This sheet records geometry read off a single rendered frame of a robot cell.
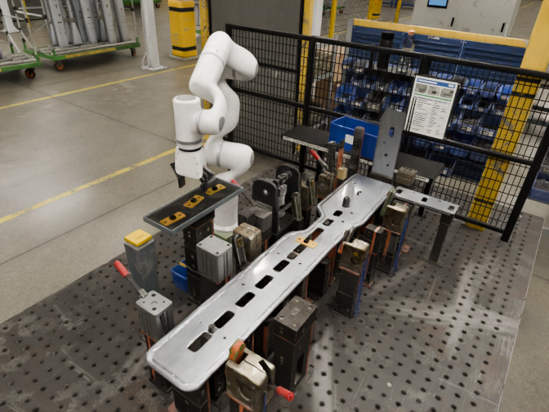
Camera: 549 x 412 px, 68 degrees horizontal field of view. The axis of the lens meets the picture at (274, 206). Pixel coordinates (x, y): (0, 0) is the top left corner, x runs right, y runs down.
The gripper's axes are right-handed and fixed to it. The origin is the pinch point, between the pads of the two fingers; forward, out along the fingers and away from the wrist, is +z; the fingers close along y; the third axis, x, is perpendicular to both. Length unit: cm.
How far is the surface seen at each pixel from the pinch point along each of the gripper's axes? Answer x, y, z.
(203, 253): -16.1, 14.1, 12.7
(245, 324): -29, 36, 22
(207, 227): 0.5, 4.6, 16.1
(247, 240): 0.4, 21.6, 16.1
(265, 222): 14.4, 21.7, 16.7
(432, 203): 72, 79, 22
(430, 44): 259, 50, -16
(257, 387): -49, 50, 17
